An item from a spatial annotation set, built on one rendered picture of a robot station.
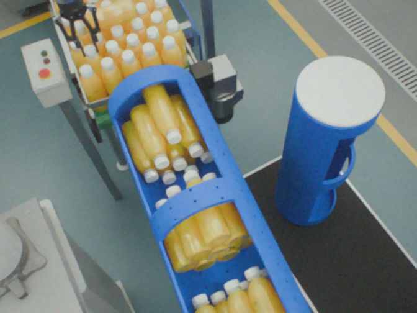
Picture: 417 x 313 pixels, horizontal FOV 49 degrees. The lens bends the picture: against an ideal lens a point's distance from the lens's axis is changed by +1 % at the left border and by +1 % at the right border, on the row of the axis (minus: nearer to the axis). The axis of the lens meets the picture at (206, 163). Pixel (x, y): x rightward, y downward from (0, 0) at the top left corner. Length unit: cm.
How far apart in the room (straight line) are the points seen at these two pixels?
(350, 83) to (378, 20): 175
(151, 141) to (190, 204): 28
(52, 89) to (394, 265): 163
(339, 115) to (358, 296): 98
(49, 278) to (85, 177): 139
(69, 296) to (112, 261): 116
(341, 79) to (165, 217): 76
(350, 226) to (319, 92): 94
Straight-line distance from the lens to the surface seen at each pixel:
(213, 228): 113
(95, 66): 162
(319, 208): 229
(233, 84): 183
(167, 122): 128
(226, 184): 115
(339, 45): 309
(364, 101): 154
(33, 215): 138
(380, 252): 229
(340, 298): 219
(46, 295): 129
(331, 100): 152
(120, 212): 250
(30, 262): 131
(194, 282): 130
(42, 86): 158
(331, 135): 152
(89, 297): 152
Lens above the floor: 225
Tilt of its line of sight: 62 degrees down
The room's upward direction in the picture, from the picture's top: 7 degrees counter-clockwise
